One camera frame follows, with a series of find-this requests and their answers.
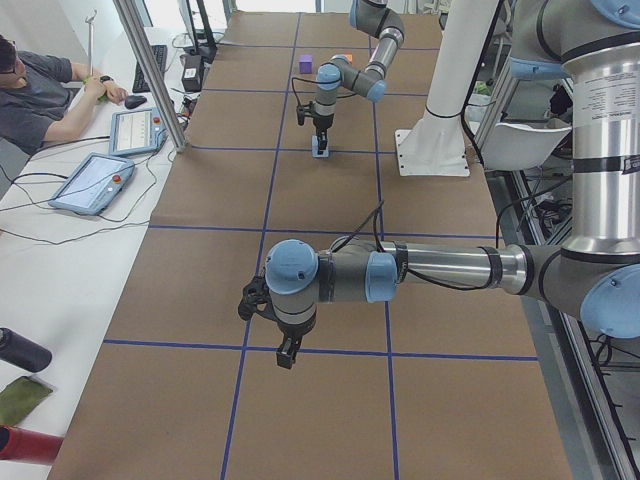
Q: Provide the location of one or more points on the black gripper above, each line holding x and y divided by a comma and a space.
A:
322, 121
291, 331

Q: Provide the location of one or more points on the light blue foam block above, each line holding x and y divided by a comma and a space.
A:
319, 147

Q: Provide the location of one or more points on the purple foam block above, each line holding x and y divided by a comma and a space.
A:
306, 64

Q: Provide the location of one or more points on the black power adapter box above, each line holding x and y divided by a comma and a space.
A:
192, 75

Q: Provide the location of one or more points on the white chair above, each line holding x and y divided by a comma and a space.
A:
514, 147

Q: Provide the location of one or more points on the blue teach pendant far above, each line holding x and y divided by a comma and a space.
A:
136, 132

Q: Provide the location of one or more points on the blue teach pendant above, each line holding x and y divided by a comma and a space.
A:
93, 185
136, 132

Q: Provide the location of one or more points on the black computer mouse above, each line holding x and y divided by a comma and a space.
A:
134, 101

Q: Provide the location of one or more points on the blue teach pendant near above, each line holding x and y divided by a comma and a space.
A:
93, 185

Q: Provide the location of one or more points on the green cloth pouch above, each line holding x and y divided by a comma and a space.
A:
20, 398

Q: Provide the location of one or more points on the black water bottle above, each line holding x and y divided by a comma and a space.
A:
23, 353

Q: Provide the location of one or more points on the seated person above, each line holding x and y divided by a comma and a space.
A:
48, 99

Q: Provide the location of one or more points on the red bottle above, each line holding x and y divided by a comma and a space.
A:
27, 446

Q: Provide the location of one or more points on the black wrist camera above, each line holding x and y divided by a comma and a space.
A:
304, 111
256, 300

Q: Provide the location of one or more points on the white camera mast pedestal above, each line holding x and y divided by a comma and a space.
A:
435, 146

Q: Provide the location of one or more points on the aluminium frame post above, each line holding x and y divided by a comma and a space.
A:
141, 48

